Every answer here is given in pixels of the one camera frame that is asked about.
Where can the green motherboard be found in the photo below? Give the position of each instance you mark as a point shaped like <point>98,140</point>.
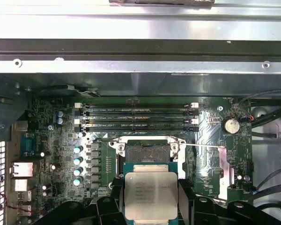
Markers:
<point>68,150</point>

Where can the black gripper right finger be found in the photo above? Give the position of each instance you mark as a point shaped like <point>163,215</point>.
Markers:
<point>203,211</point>

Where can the CPU socket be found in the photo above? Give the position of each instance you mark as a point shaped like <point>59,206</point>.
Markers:
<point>152,152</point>

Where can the silver USB port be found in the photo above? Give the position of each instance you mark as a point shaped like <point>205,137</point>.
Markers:
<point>22,187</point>

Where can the black RAM slot white latches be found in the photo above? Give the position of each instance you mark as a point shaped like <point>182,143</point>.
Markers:
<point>135,122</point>
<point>135,106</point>

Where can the blue serial port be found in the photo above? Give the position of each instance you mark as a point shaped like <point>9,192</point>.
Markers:
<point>29,144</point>

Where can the silver ethernet port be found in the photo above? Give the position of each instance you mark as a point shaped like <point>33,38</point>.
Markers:
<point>22,170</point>

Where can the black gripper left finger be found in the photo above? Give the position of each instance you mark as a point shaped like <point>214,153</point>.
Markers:
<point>107,211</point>

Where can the black and silver PC case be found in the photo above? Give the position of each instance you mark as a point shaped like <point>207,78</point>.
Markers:
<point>140,68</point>

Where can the round coin battery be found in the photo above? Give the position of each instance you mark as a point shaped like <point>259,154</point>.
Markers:
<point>231,125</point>

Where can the teal silver capacitor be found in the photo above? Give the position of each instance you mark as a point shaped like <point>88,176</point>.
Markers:
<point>77,161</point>
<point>81,135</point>
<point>77,172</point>
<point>77,182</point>
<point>78,150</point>

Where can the dark blue capacitor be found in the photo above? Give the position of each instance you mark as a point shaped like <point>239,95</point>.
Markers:
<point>60,121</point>
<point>60,114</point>

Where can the metal socket cover frame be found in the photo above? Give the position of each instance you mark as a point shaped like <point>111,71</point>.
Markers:
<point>225,173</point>

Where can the silver CPU green substrate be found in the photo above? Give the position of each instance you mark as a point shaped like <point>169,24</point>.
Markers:
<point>150,192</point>

